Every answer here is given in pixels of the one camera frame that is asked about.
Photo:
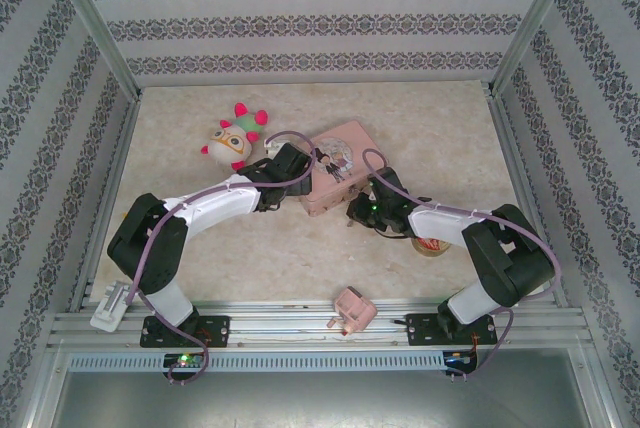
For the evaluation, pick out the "pink tin box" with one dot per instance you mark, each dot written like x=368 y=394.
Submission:
x=361 y=138

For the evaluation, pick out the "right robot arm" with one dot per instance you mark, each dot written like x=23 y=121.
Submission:
x=440 y=225

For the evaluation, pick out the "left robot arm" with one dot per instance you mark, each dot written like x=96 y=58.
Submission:
x=220 y=204

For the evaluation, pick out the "clear tape roll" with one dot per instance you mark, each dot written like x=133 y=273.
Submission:
x=431 y=248

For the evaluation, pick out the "plush toy with glasses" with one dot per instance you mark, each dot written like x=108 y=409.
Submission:
x=230 y=145

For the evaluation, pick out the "pink plastic toy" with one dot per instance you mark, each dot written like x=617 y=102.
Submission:
x=352 y=309

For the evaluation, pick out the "circuit board with blue light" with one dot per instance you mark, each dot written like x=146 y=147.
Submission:
x=460 y=360

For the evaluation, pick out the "circuit board with green light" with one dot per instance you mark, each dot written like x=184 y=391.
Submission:
x=185 y=361

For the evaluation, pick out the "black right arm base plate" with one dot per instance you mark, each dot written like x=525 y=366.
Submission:
x=425 y=331

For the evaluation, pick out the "aluminium table rail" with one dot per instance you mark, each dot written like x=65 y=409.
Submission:
x=300 y=325

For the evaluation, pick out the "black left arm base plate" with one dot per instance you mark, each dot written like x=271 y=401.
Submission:
x=215 y=331

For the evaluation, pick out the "white plastic bracket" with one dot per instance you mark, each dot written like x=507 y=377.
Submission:
x=111 y=305

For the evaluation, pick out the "aluminium frame post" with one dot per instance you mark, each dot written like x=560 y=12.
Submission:
x=537 y=18
x=90 y=18

